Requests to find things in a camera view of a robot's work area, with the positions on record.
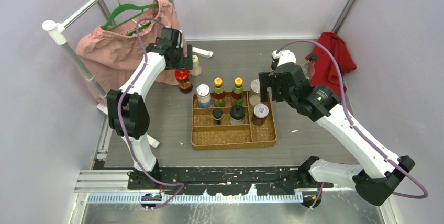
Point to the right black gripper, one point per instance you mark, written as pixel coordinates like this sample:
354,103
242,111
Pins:
268,79

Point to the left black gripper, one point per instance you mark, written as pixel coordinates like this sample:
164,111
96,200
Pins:
185,63

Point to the red lid sauce jar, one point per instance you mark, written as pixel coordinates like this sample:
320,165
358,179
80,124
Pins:
183,78

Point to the silver lid tall glass jar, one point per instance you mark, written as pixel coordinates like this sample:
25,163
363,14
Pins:
254,94

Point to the pale yellow lid jar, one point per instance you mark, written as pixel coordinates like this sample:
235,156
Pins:
196,70

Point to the yellow cap sauce bottle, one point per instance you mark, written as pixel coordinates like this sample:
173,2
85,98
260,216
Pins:
237,92
219,93

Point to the white lid sauce jar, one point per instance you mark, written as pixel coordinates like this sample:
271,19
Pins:
260,113

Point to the silver lid pepper jar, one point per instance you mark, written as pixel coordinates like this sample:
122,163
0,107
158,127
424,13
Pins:
203,96

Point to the black lid spice grinder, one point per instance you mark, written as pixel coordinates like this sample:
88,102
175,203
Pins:
237,115

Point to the clear vinegar bottle red label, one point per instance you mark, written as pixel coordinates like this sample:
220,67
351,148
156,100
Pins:
308,67

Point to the small black cap bottle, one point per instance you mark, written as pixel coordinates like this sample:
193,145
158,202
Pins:
217,116

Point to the red cloth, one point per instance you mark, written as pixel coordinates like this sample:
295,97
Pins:
325,70

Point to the woven divided tray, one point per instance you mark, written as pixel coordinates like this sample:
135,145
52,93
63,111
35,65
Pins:
207,135

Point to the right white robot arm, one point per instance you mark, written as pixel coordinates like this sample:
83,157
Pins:
379,171

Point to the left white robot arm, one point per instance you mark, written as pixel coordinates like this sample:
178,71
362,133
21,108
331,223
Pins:
127,111

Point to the white garment rack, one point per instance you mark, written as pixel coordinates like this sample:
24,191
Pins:
56,30

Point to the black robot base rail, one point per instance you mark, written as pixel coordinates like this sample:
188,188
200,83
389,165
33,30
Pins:
223,181

